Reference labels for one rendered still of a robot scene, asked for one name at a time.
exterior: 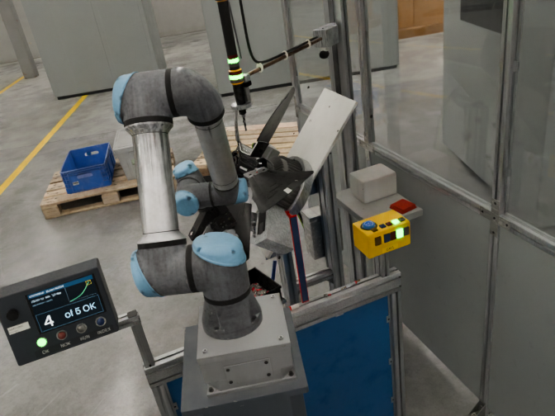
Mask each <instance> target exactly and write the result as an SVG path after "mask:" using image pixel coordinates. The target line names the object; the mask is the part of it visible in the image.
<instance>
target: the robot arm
mask: <svg viewBox="0 0 555 416"><path fill-rule="evenodd" d="M112 107H113V111H114V112H115V113H114V115H115V118H116V120H117V121H118V122H119V123H120V124H123V125H124V129H125V131H126V132H127V133H129V134H130V135H131V136H132V144H133V150H134V158H135V172H136V180H137V187H138V195H139V203H140V216H141V224H142V231H143V235H142V237H141V238H140V240H139V241H138V243H137V246H138V249H136V250H135V251H134V252H133V253H132V254H131V256H130V260H131V262H130V269H131V273H132V276H133V280H134V282H135V285H136V287H137V289H138V290H139V292H140V293H141V294H142V295H144V296H147V297H156V296H159V297H165V296H166V295H180V294H187V293H195V292H203V295H204V306H203V311H202V326H203V329H204V331H205V333H206V334H207V335H208V336H210V337H212V338H215V339H220V340H231V339H237V338H242V337H244V336H246V335H248V334H250V333H252V332H253V331H254V330H255V329H256V328H257V327H258V326H259V325H260V324H261V323H262V320H263V314H262V309H261V306H260V304H259V303H258V301H257V300H256V298H255V296H254V294H253V292H252V291H251V288H250V283H249V274H248V268H247V263H246V254H245V252H244V247H243V244H242V242H241V241H240V239H239V235H238V234H236V233H235V230H234V229H229V230H228V228H230V227H231V228H232V227H233V226H235V225H237V223H236V221H235V219H234V217H233V216H232V214H231V213H230V211H229V210H228V208H227V207H226V205H230V204H235V205H236V204H238V203H242V202H246V201H247V200H248V199H249V192H248V185H247V182H246V179H245V178H239V177H238V176H237V172H236V169H235V163H234V159H233V156H232V153H231V150H230V144H229V140H228V137H227V134H226V130H225V124H224V121H223V117H224V115H225V108H224V104H223V101H222V100H221V96H220V94H219V93H218V91H217V90H216V89H215V87H214V86H213V85H212V84H211V83H210V82H209V81H208V80H207V79H206V78H205V77H203V76H202V75H201V74H199V73H198V72H196V71H194V70H192V69H188V68H184V67H173V68H170V69H158V70H152V71H145V72H134V73H129V74H124V75H121V76H120V77H119V78H118V79H117V80H116V81H115V83H114V86H113V90H112ZM180 116H186V117H187V119H188V121H189V122H190V123H191V124H192V125H194V126H195V129H196V132H197V137H198V139H199V142H200V145H201V147H202V152H203V154H204V157H205V160H206V165H207V167H208V170H209V173H210V175H211V180H212V182H206V180H205V179H204V177H203V176H202V174H201V173H200V171H199V168H197V166H196V165H195V163H194V162H193V161H191V160H186V161H183V162H181V163H180V164H178V165H177V166H176V167H175V168H174V169H173V170H172V164H171V156H170V148H169V141H168V133H169V131H170V130H171V129H172V128H173V118H174V117H180ZM173 175H174V176H175V179H177V181H178V185H177V190H176V193H175V192H174V184H173ZM197 211H198V212H200V213H199V215H198V217H197V219H196V221H195V223H194V225H193V227H192V229H191V231H190V233H189V235H188V236H189V238H190V239H191V241H193V243H192V244H187V239H186V236H185V235H183V234H182V233H181V232H180V231H179V228H178V214H177V212H178V213H179V214H180V215H183V216H191V215H194V214H196V213H197ZM234 221H235V222H234ZM232 222H234V223H232ZM207 225H210V227H211V229H212V230H213V232H210V233H206V234H205V235H202V234H203V232H204V230H205V228H206V226H207Z"/></svg>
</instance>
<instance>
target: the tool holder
mask: <svg viewBox="0 0 555 416"><path fill-rule="evenodd" d="M243 78H244V82H243V86H244V94H245V96H244V97H245V102H246V103H245V104H243V105H236V102H234V103H232V104H231V109H232V110H235V111H239V110H244V109H247V108H250V107H251V106H252V102H251V101H250V100H251V98H250V93H249V86H250V85H252V83H251V81H250V80H251V79H250V74H249V73H246V74H245V75H244V76H243Z"/></svg>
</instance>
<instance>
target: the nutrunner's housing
mask: <svg viewBox="0 0 555 416"><path fill-rule="evenodd" d="M232 86H233V91H234V95H235V100H236V105H243V104H245V103H246V102H245V97H244V96H245V94H244V86H243V83H241V84H236V85H233V84H232ZM246 113H247V112H246V109H244V110H239V114H240V115H244V114H246Z"/></svg>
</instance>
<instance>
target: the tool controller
mask: <svg viewBox="0 0 555 416"><path fill-rule="evenodd" d="M53 309H55V310H56V313H57V315H58V317H59V321H60V323H61V326H60V327H58V328H55V329H51V330H48V331H45V332H43V333H42V332H41V331H40V327H39V325H38V323H37V320H36V317H35V315H37V314H41V313H44V312H46V311H49V310H53ZM100 316H102V317H104V318H105V319H106V323H105V324H104V325H103V326H97V325H96V323H95V321H96V318H98V317H100ZM0 322H1V324H2V327H3V330H4V332H5V334H6V336H7V340H8V342H9V344H10V347H11V349H12V352H13V355H14V357H15V359H16V361H17V365H18V366H23V365H25V364H27V363H30V362H34V361H36V360H39V359H41V358H44V357H48V356H50V355H53V354H56V353H58V352H62V351H64V350H67V349H70V348H72V347H76V346H78V345H81V344H83V343H87V342H90V341H92V340H94V339H97V338H101V337H103V336H106V335H108V334H111V333H115V332H117V331H119V323H118V315H117V312H116V308H115V306H114V304H113V301H112V298H111V294H110V291H109V289H108V286H107V282H106V279H105V277H104V275H103V272H102V268H101V265H100V262H99V260H98V258H93V259H90V260H87V261H84V262H80V263H77V264H74V265H72V266H68V267H64V268H61V269H59V270H56V271H52V272H48V273H46V274H43V275H40V276H37V277H32V278H30V279H27V280H24V281H19V282H17V283H14V284H11V285H9V286H4V287H1V288H0ZM78 324H86V325H87V330H86V331H85V332H84V333H78V332H77V330H76V327H77V325H78ZM60 330H65V331H66V332H67V334H68V336H67V338H66V339H64V340H59V339H57V337H56V334H57V333H58V332H59V331H60ZM40 337H44V338H46V339H47V341H48V343H47V344H46V345H45V346H44V347H38V346H37V345H36V340H37V339H38V338H40Z"/></svg>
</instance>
